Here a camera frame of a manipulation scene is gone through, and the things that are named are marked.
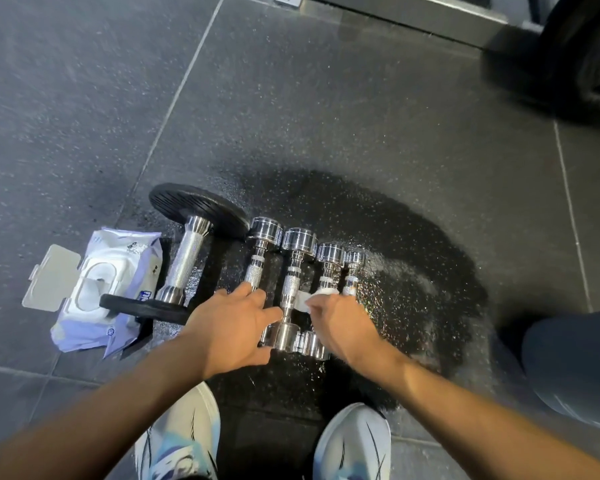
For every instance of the person's left hand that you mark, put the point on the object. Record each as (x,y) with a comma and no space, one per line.
(225,329)

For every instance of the person's right hand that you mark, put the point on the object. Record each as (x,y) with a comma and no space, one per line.
(347,329)

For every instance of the person's left middle finger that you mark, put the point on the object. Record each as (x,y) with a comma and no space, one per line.
(255,297)

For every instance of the person's right fingers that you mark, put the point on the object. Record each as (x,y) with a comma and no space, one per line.
(326,307)

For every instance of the person's left thumb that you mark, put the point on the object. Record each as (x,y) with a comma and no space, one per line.
(260,355)

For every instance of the white wet wipe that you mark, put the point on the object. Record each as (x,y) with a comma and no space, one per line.
(302,300)

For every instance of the medium chrome dumbbell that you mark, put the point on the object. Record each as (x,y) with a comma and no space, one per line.
(293,279)

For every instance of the person's right forearm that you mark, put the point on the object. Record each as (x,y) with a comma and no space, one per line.
(480,419)

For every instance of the person's left forearm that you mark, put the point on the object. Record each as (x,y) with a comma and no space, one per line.
(95,414)

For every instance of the small chrome dumbbell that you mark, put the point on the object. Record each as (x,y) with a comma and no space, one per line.
(330,254)

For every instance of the tiny chrome dumbbell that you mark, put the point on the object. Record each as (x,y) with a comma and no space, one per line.
(354,258)

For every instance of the large chrome dumbbell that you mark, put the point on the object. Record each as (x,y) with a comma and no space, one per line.
(265,230)

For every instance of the white lavender wet wipes pack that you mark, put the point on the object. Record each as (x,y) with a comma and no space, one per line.
(130,254)

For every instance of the person's left white blue sneaker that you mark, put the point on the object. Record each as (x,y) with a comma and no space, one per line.
(180,439)

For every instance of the person's white blue sneaker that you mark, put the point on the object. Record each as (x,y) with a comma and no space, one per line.
(352,444)
(180,439)

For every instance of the person's right white blue sneaker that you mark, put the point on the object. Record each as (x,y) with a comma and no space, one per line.
(352,444)

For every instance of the person's right leg blue trousers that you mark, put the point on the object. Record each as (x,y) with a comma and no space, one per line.
(580,367)

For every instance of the grey metal rack base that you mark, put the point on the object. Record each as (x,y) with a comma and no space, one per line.
(405,12)

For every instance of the big black weight plate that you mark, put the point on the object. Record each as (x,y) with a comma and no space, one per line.
(592,54)

